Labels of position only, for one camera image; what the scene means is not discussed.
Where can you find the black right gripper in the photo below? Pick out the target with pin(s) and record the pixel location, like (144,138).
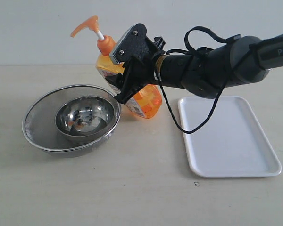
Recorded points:
(137,74)

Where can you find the orange dish soap pump bottle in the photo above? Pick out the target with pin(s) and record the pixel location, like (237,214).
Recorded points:
(148,100)

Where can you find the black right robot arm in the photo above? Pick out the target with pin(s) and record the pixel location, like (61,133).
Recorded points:
(203,71)

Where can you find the small stainless steel bowl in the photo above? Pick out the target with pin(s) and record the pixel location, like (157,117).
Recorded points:
(85,119)

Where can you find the steel mesh colander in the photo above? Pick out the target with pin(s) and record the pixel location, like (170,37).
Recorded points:
(39,126)

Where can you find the white plastic tray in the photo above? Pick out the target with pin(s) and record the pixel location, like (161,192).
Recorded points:
(232,144)

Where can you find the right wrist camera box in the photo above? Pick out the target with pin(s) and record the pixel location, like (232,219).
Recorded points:
(133,43)

